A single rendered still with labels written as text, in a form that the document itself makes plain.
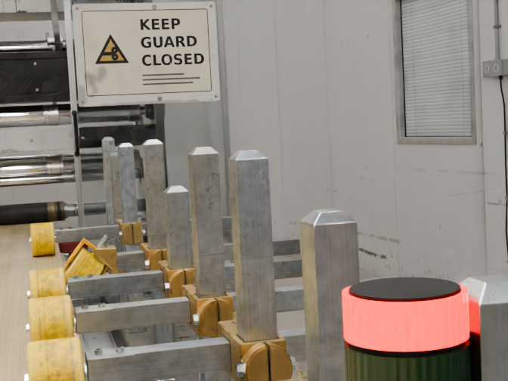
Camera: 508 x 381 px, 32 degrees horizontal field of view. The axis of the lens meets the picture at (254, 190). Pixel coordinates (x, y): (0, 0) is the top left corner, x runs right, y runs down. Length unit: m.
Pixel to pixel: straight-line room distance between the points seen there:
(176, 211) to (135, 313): 0.25
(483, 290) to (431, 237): 5.20
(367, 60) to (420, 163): 0.96
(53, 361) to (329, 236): 0.37
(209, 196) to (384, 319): 0.76
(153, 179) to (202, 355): 0.73
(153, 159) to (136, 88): 1.30
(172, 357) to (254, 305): 0.11
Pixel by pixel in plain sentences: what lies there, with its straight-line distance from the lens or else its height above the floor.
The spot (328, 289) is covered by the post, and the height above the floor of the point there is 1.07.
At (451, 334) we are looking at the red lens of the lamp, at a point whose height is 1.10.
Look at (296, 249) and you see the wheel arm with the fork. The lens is 1.75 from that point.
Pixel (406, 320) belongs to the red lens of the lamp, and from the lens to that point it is 0.40.
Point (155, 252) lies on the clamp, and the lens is 1.63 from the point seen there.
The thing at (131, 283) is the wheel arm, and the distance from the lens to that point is 1.44.
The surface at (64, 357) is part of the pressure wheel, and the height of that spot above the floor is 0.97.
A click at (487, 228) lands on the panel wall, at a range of 5.13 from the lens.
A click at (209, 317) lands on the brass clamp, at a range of 1.14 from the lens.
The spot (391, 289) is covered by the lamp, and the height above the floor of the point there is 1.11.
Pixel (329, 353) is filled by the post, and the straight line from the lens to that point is 0.68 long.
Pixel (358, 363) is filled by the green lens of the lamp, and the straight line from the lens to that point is 0.42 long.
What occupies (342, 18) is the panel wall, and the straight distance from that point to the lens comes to 6.59.
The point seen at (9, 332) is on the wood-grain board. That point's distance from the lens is 1.38.
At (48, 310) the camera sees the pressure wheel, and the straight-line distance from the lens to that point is 1.17.
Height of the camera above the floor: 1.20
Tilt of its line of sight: 4 degrees down
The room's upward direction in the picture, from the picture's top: 3 degrees counter-clockwise
